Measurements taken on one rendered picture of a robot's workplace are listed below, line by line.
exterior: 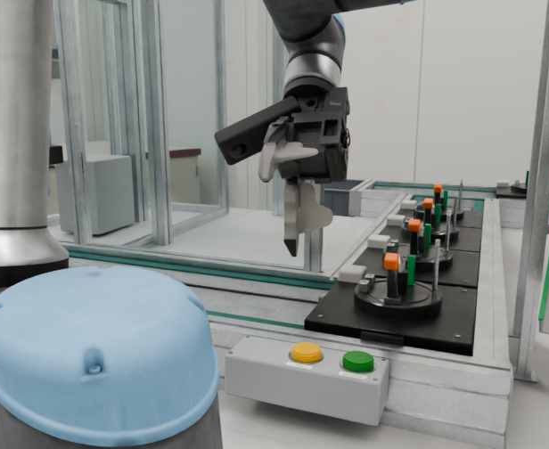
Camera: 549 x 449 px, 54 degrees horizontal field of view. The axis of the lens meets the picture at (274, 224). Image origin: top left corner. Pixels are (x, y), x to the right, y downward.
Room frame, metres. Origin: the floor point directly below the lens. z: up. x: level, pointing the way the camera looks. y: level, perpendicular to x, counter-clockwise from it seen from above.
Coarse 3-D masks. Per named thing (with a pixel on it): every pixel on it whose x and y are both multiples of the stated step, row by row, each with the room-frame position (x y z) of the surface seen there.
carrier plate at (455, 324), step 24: (336, 288) 0.90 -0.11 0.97; (456, 288) 0.90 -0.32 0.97; (312, 312) 0.79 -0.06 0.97; (336, 312) 0.79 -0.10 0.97; (360, 312) 0.79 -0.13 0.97; (456, 312) 0.79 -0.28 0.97; (360, 336) 0.73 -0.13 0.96; (408, 336) 0.70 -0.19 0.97; (432, 336) 0.70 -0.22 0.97; (456, 336) 0.70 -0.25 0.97
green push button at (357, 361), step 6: (348, 354) 0.64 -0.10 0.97; (354, 354) 0.64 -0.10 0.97; (360, 354) 0.64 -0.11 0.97; (366, 354) 0.64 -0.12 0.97; (342, 360) 0.63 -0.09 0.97; (348, 360) 0.62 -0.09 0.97; (354, 360) 0.62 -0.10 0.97; (360, 360) 0.62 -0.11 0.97; (366, 360) 0.62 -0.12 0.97; (372, 360) 0.63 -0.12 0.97; (348, 366) 0.62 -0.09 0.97; (354, 366) 0.62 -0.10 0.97; (360, 366) 0.61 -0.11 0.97; (366, 366) 0.62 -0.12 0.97; (372, 366) 0.62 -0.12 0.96
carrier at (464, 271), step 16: (448, 224) 1.07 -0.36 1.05; (368, 240) 1.18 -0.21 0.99; (384, 240) 1.17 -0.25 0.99; (448, 240) 1.07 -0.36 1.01; (368, 256) 1.10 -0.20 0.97; (384, 256) 1.05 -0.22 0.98; (416, 256) 1.01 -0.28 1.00; (432, 256) 1.03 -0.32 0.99; (448, 256) 1.03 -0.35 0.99; (464, 256) 1.10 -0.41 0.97; (368, 272) 0.99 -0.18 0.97; (384, 272) 0.99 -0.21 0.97; (416, 272) 0.99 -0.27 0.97; (432, 272) 0.99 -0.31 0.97; (448, 272) 0.99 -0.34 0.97; (464, 272) 0.99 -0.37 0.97
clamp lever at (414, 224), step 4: (412, 220) 1.00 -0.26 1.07; (416, 220) 0.99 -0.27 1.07; (408, 224) 0.99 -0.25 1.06; (412, 224) 0.98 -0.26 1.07; (416, 224) 0.98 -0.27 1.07; (420, 224) 0.99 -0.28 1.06; (408, 228) 0.99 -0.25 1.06; (412, 228) 0.99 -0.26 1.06; (416, 228) 0.98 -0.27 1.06; (412, 232) 0.99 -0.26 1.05; (416, 232) 0.99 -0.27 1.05; (412, 236) 1.00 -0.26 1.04; (416, 236) 0.99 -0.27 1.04; (412, 240) 1.00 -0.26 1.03; (416, 240) 1.00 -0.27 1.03; (412, 244) 1.00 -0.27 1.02; (416, 244) 1.00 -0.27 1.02; (412, 248) 1.01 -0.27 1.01; (416, 248) 1.00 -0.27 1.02; (412, 252) 1.01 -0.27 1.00; (416, 252) 1.01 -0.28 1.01
